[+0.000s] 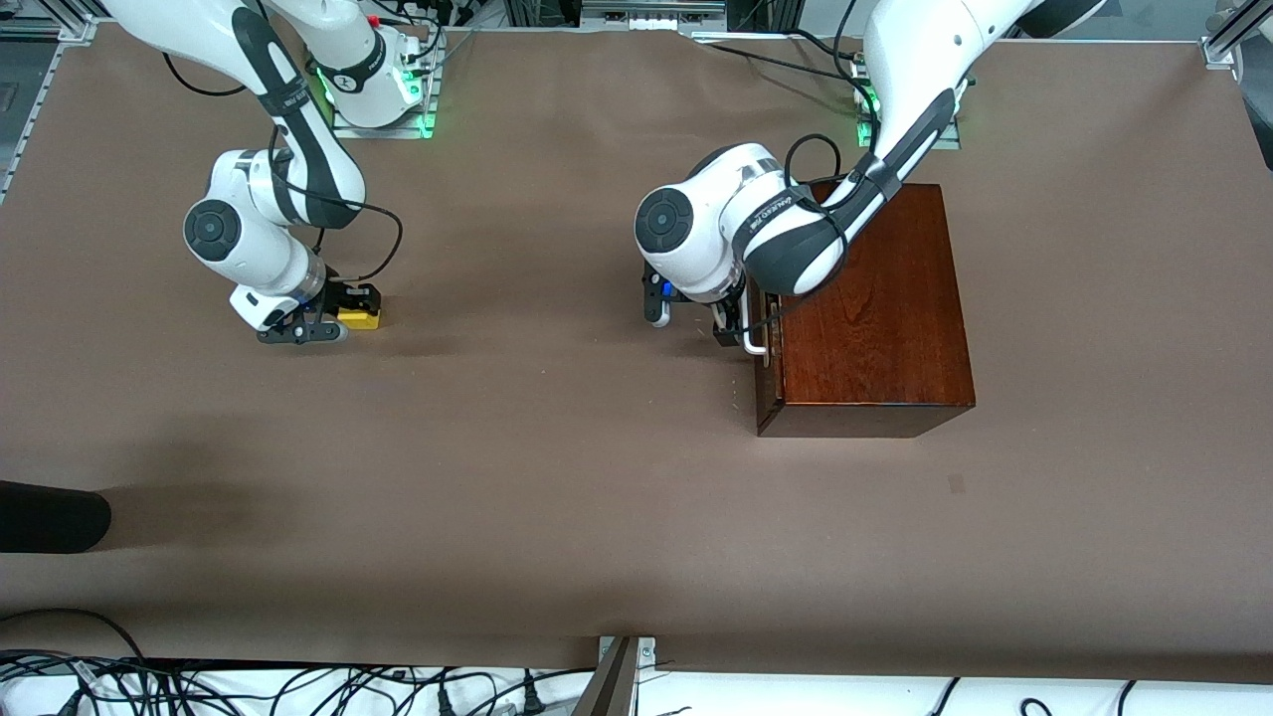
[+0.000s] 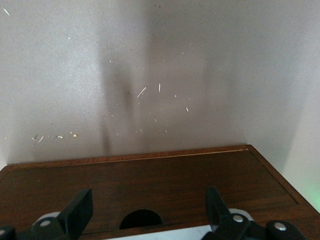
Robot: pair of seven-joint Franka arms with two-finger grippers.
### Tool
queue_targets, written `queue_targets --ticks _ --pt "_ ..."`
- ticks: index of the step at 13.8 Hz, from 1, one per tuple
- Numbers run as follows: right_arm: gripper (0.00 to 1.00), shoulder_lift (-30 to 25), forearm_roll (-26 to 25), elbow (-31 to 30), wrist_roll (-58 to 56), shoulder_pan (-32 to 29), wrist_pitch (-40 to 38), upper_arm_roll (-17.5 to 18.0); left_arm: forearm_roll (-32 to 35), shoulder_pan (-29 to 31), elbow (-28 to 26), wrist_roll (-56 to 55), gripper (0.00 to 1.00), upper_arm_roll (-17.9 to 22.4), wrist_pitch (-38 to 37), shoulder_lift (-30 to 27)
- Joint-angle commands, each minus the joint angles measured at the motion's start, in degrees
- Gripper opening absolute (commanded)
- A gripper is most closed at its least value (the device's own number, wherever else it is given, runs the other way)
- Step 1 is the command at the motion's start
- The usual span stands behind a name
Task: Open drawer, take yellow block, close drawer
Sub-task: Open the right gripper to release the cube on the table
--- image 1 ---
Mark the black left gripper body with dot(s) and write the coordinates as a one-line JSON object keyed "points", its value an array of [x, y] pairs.
{"points": [[729, 315]]}

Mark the yellow block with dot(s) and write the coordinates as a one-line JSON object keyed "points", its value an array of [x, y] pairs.
{"points": [[360, 320]]}

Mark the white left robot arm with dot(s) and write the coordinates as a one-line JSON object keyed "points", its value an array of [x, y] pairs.
{"points": [[796, 239]]}

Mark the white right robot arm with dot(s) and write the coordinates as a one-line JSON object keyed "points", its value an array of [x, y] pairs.
{"points": [[298, 159]]}

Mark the dark brown wooden cabinet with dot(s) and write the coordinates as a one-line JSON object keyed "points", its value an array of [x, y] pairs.
{"points": [[875, 318]]}

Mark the brown table cover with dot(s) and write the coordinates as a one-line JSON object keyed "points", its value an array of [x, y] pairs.
{"points": [[497, 447]]}

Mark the black cylindrical object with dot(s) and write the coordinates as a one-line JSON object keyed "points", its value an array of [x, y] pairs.
{"points": [[50, 517]]}

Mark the dark grey profile beam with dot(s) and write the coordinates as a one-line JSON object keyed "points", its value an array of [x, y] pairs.
{"points": [[607, 691]]}

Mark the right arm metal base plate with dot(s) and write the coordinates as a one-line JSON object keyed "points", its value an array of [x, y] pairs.
{"points": [[383, 132]]}

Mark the silver metal bracket plate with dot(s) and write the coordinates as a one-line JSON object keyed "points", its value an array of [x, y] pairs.
{"points": [[646, 651]]}

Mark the aluminium table edge rail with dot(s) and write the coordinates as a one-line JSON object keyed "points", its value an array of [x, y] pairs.
{"points": [[35, 114]]}

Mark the aluminium corner bracket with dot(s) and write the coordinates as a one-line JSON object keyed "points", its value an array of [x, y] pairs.
{"points": [[80, 32], [1223, 45]]}

